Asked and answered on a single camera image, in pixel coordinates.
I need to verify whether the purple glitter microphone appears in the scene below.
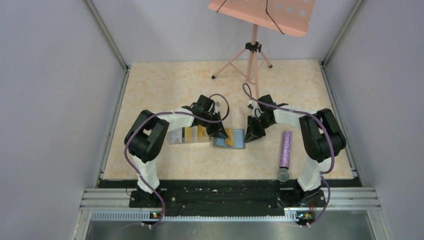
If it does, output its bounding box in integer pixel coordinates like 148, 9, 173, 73
277, 130, 292, 183

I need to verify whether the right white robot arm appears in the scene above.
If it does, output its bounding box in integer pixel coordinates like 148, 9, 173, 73
244, 94, 347, 206

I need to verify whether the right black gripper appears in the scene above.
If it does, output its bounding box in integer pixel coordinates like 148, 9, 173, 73
244, 114, 275, 143

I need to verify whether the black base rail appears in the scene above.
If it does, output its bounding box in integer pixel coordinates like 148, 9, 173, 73
97, 179, 362, 220

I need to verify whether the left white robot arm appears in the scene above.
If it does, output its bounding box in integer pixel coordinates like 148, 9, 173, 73
124, 95, 230, 207

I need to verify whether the clear plastic card box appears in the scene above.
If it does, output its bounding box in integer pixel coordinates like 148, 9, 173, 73
166, 126, 211, 145

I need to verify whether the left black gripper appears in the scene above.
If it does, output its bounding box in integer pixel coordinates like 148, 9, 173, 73
201, 111, 229, 140

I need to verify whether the pink music stand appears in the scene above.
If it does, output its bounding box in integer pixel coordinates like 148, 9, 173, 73
207, 0, 320, 94

